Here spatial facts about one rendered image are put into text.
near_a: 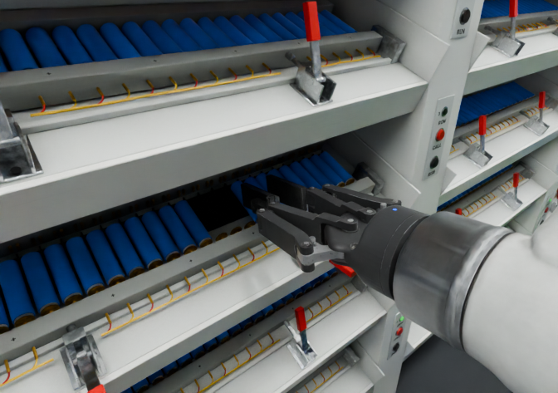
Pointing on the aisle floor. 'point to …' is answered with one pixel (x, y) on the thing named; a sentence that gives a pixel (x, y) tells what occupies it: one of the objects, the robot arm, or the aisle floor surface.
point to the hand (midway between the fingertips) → (272, 196)
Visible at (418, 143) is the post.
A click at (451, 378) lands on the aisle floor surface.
